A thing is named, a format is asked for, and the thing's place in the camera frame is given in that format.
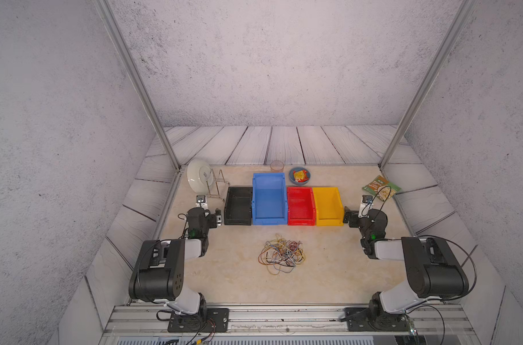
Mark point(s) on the red storage bin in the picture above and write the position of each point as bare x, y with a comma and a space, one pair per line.
301, 206

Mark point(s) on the green food packet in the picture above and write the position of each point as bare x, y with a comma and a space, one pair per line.
381, 188

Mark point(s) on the black storage bin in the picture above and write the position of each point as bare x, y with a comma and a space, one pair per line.
237, 209

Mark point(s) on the yellow storage bin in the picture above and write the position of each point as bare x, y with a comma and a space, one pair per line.
329, 208

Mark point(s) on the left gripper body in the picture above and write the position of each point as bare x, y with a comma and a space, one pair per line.
213, 220

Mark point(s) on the aluminium front rail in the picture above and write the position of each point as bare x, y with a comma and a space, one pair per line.
144, 323

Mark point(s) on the blue storage bin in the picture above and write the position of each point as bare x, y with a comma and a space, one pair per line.
269, 201

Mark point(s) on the white plate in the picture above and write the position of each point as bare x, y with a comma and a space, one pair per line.
193, 174

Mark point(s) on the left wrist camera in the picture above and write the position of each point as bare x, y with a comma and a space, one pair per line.
201, 201

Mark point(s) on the right aluminium frame post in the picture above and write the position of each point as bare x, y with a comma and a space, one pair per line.
446, 46

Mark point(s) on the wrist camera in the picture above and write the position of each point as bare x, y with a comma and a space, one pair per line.
365, 205
201, 201

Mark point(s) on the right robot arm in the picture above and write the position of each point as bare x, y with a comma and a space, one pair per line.
433, 273

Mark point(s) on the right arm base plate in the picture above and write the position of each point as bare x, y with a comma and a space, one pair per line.
363, 320

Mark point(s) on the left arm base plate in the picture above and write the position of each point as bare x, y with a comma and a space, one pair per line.
211, 320

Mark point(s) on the pink plastic cup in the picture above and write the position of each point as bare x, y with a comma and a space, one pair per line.
277, 166

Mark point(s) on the red yellow snack packet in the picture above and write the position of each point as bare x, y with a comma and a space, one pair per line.
301, 176

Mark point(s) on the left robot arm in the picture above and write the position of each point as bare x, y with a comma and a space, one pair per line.
159, 273

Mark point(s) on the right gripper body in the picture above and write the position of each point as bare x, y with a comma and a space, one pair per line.
354, 222

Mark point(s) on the blue bowl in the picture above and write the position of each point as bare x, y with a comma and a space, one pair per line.
291, 175

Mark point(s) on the left aluminium frame post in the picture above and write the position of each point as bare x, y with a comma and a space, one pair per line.
107, 16

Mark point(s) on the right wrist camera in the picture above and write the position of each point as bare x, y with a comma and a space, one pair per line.
365, 205

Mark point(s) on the aluminium frame post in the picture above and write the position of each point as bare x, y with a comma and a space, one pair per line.
446, 46
107, 16

